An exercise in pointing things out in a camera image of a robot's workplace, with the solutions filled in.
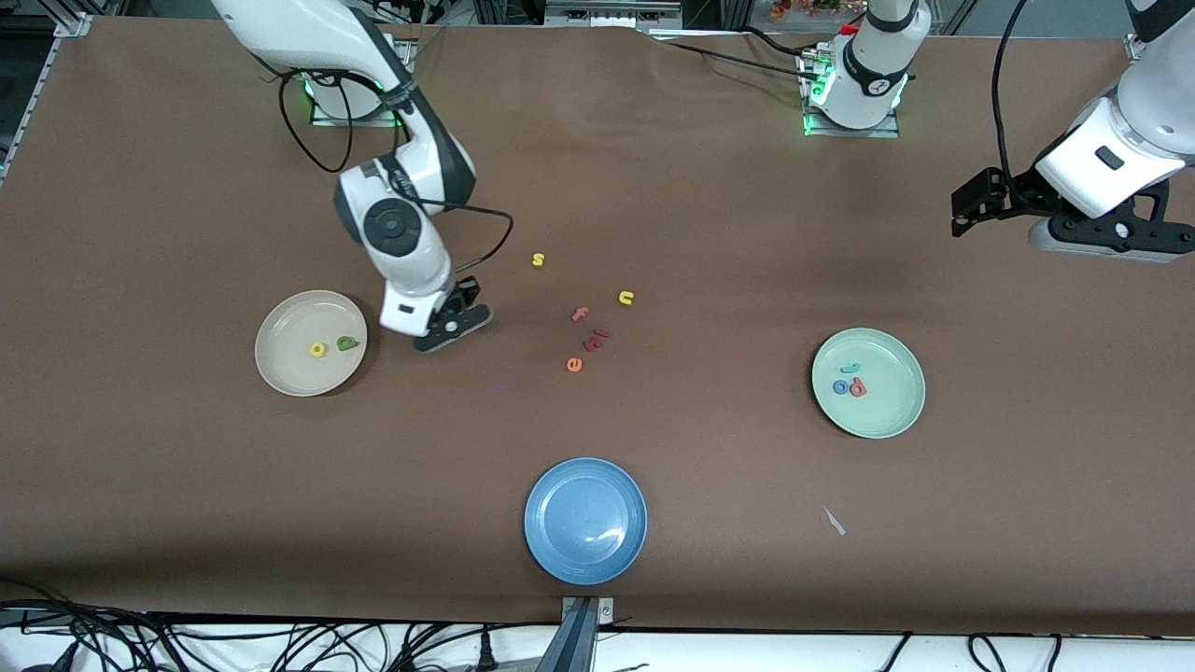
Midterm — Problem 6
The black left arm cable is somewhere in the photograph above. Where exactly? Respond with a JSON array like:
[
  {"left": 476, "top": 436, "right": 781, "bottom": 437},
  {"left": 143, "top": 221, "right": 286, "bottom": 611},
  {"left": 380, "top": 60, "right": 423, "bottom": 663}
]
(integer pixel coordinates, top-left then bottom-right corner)
[{"left": 990, "top": 0, "right": 1028, "bottom": 178}]

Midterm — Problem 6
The brown table cover sheet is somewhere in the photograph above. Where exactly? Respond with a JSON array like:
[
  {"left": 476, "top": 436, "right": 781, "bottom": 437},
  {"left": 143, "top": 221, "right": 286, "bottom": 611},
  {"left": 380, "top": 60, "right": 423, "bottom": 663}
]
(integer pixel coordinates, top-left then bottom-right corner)
[{"left": 0, "top": 17, "right": 1195, "bottom": 637}]

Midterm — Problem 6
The grey device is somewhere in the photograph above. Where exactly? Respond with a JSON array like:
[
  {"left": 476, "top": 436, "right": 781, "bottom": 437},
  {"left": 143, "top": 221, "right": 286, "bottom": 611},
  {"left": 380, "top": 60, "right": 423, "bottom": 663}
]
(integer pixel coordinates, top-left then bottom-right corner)
[{"left": 544, "top": 0, "right": 684, "bottom": 27}]

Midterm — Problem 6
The blue plate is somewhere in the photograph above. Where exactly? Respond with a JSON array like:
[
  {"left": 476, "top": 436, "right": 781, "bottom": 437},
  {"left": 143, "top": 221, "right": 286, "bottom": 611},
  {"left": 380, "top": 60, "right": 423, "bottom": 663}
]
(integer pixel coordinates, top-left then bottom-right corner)
[{"left": 524, "top": 456, "right": 649, "bottom": 586}]

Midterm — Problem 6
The aluminium frame rail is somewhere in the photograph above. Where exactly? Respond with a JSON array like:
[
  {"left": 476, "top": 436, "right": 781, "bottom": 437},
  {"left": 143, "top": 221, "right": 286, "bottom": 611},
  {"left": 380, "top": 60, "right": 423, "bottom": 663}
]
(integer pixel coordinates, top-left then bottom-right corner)
[{"left": 0, "top": 37, "right": 62, "bottom": 183}]

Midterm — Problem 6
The pale green plate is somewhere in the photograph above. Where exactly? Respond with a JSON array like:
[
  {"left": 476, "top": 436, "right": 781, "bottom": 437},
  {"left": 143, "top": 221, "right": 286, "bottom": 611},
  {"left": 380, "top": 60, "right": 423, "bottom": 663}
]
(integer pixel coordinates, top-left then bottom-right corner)
[{"left": 811, "top": 328, "right": 927, "bottom": 440}]

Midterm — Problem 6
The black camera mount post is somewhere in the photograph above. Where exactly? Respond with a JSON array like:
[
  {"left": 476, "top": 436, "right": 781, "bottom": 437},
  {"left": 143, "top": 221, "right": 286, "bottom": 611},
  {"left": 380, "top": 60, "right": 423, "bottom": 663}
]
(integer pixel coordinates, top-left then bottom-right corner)
[{"left": 537, "top": 595, "right": 617, "bottom": 672}]

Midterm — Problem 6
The looped black cable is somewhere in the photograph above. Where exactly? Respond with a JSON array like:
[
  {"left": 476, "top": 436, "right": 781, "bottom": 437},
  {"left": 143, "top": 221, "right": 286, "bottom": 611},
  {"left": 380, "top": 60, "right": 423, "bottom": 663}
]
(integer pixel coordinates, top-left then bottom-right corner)
[{"left": 966, "top": 633, "right": 1009, "bottom": 672}]

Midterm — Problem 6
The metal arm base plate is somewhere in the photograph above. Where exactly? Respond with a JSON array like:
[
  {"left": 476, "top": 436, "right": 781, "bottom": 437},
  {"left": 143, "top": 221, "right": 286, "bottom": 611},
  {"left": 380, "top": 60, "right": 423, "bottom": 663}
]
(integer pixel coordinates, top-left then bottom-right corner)
[
  {"left": 801, "top": 110, "right": 905, "bottom": 139},
  {"left": 311, "top": 93, "right": 412, "bottom": 128}
]

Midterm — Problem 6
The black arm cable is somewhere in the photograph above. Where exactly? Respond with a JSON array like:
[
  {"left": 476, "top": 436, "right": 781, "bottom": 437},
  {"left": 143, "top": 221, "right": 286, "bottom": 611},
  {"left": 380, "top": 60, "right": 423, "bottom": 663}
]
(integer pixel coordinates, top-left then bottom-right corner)
[
  {"left": 990, "top": 0, "right": 1028, "bottom": 178},
  {"left": 278, "top": 75, "right": 514, "bottom": 281}
]

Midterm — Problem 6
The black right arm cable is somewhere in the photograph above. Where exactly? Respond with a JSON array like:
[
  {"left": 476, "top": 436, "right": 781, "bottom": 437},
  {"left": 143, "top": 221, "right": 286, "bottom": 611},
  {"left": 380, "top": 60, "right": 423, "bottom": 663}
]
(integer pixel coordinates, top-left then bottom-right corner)
[{"left": 278, "top": 75, "right": 514, "bottom": 281}]

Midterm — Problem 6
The beige plate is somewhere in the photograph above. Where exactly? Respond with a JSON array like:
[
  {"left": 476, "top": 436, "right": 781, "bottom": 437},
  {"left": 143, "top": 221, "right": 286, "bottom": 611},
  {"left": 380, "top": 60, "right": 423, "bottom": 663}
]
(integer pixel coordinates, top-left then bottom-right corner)
[{"left": 254, "top": 290, "right": 369, "bottom": 398}]

